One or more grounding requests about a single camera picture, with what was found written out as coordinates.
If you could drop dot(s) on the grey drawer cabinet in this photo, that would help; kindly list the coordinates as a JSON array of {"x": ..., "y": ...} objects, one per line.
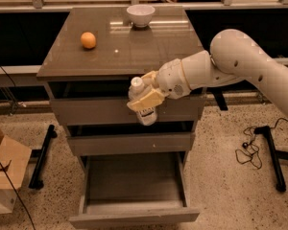
[{"x": 121, "y": 52}]

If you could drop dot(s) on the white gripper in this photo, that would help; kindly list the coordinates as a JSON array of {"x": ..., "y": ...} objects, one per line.
[{"x": 170, "y": 78}]

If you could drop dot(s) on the black stand leg left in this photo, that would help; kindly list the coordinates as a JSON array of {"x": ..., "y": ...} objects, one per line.
[{"x": 40, "y": 155}]

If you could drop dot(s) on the black stand leg right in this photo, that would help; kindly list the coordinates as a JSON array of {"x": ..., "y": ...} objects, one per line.
[{"x": 276, "y": 155}]

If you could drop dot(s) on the orange fruit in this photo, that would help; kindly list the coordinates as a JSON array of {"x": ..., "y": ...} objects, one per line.
[{"x": 88, "y": 40}]

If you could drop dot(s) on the open bottom drawer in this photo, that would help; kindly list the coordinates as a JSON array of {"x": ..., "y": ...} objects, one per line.
[{"x": 133, "y": 189}]

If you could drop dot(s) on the middle drawer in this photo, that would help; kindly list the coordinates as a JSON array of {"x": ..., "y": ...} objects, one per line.
[{"x": 131, "y": 138}]

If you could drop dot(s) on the white bowl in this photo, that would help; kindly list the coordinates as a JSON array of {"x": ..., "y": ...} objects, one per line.
[{"x": 140, "y": 14}]

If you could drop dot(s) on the clear plastic bottle white cap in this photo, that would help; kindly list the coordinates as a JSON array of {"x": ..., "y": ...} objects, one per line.
[{"x": 145, "y": 117}]

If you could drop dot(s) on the cardboard box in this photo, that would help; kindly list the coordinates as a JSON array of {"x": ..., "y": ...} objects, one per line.
[{"x": 14, "y": 158}]

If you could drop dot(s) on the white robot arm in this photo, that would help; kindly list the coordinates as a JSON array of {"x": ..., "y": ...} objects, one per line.
[{"x": 233, "y": 56}]

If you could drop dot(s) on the top drawer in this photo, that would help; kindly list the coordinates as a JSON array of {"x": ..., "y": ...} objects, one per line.
[{"x": 100, "y": 102}]

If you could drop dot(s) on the black stand leg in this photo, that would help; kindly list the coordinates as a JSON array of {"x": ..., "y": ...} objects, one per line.
[
  {"x": 276, "y": 155},
  {"x": 40, "y": 155}
]

